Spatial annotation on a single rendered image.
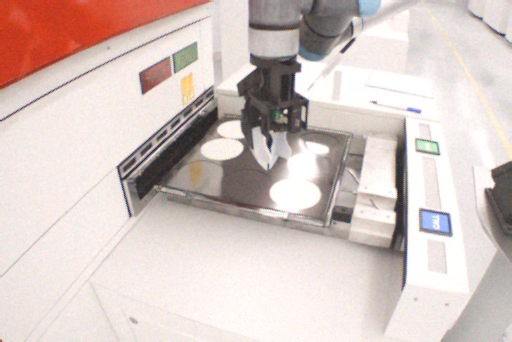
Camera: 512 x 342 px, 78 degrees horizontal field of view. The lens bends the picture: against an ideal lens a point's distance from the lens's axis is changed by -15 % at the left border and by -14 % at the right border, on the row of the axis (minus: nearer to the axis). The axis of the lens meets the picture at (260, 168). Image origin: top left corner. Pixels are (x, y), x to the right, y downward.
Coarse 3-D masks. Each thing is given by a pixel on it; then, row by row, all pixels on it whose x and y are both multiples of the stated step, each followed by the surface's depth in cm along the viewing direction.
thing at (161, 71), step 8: (160, 64) 75; (168, 64) 78; (144, 72) 70; (152, 72) 73; (160, 72) 76; (168, 72) 79; (144, 80) 71; (152, 80) 73; (160, 80) 76; (144, 88) 71
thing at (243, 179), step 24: (312, 144) 90; (336, 144) 90; (192, 168) 81; (216, 168) 81; (240, 168) 81; (264, 168) 81; (288, 168) 81; (312, 168) 81; (336, 168) 81; (216, 192) 74; (240, 192) 74; (264, 192) 74; (312, 216) 68
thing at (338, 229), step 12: (192, 204) 82; (204, 204) 81; (240, 216) 79; (252, 216) 78; (264, 216) 77; (300, 228) 76; (312, 228) 75; (324, 228) 74; (336, 228) 73; (348, 228) 72
